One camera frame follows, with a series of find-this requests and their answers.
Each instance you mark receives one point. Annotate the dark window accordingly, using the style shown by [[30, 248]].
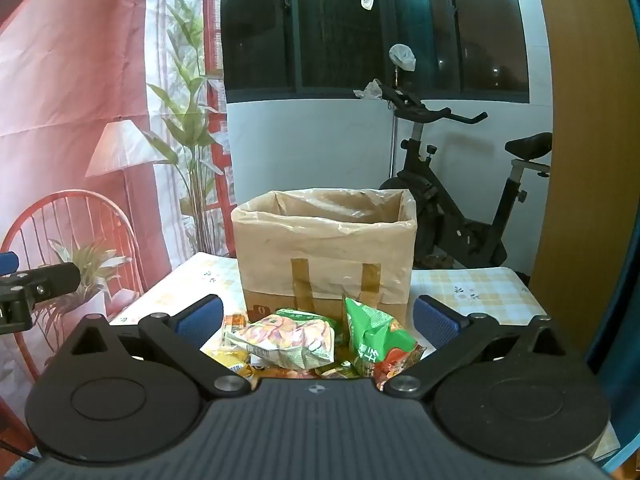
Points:
[[340, 35]]

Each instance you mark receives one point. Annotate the pale green-edged snack bag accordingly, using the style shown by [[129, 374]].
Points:
[[280, 340]]

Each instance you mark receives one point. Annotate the white plastic bag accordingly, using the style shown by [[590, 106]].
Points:
[[367, 91]]

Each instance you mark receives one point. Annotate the black exercise bike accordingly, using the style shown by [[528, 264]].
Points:
[[450, 230]]

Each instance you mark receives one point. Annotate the orange snack packet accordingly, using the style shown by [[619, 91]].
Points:
[[235, 321]]

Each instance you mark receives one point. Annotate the yellow snack packet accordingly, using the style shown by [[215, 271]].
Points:
[[232, 360]]

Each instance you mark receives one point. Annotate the white hanging cap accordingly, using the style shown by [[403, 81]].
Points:
[[402, 56]]

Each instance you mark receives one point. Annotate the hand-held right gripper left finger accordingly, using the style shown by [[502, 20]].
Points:
[[200, 319]]

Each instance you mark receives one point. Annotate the plastic-lined cardboard box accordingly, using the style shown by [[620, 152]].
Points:
[[320, 250]]

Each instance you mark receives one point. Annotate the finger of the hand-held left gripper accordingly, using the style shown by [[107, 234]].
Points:
[[50, 279], [7, 262]]

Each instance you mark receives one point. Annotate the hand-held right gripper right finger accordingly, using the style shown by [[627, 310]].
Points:
[[436, 323]]

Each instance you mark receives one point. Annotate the checked floral tablecloth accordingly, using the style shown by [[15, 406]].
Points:
[[475, 290]]

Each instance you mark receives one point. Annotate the green snack bag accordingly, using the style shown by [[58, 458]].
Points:
[[370, 335]]

